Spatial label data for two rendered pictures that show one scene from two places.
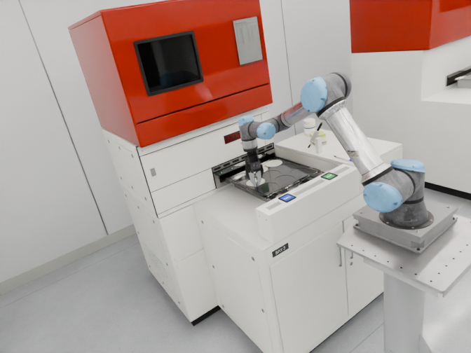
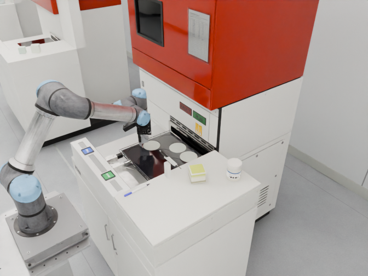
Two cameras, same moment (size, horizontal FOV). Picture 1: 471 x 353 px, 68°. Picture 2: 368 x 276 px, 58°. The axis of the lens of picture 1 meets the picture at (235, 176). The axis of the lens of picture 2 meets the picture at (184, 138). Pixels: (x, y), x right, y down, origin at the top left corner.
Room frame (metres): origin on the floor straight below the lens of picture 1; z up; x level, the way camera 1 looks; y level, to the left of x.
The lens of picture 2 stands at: (1.69, -1.73, 2.05)
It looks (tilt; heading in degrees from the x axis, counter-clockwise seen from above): 34 degrees down; 84
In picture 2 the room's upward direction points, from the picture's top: straight up
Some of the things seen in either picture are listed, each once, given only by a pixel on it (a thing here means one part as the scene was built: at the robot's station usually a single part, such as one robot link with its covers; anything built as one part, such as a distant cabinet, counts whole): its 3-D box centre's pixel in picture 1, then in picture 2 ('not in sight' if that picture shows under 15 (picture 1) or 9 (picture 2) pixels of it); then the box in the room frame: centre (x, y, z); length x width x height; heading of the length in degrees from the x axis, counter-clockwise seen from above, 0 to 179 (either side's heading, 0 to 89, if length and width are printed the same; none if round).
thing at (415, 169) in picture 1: (406, 178); (27, 193); (1.13, -0.61, 1.05); 0.13 x 0.12 x 0.14; 126
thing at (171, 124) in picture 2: (246, 167); (189, 141); (1.91, -0.07, 0.89); 0.44 x 0.02 x 0.10; 120
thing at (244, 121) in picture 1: (247, 127); (139, 99); (1.62, -0.10, 1.21); 0.09 x 0.08 x 0.11; 36
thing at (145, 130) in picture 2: (251, 157); (143, 124); (1.63, -0.10, 1.05); 0.09 x 0.08 x 0.12; 0
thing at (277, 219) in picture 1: (311, 200); (99, 173); (1.39, -0.32, 0.89); 0.55 x 0.09 x 0.14; 120
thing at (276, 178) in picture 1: (270, 174); (162, 154); (1.73, -0.19, 0.90); 0.34 x 0.34 x 0.01; 30
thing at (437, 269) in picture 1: (410, 247); (38, 241); (1.11, -0.63, 0.75); 0.45 x 0.44 x 0.13; 32
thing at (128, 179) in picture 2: not in sight; (123, 178); (1.51, -0.34, 0.87); 0.36 x 0.08 x 0.03; 120
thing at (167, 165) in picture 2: (315, 141); (170, 164); (1.76, -0.46, 1.03); 0.06 x 0.04 x 0.13; 30
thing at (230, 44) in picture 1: (170, 65); (216, 22); (2.10, 0.24, 1.52); 0.81 x 0.75 x 0.59; 120
